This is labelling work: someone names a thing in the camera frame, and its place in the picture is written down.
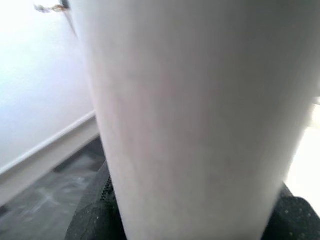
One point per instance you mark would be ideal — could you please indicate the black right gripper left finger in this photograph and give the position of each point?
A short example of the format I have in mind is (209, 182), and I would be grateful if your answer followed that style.
(97, 217)

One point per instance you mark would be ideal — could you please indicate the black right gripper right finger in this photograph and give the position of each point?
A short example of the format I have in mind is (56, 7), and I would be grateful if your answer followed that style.
(292, 222)

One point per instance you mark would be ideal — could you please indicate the white plastic table leg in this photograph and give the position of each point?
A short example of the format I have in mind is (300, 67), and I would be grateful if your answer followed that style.
(187, 112)

